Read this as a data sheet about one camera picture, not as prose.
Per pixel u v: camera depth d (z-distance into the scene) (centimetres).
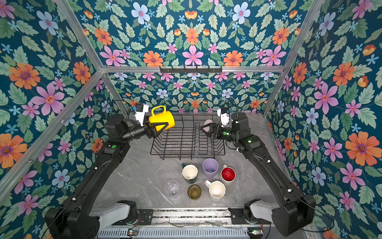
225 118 64
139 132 61
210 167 83
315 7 69
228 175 86
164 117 65
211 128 62
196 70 91
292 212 37
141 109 58
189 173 85
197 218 75
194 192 81
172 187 82
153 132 60
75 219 37
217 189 80
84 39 78
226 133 61
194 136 103
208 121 98
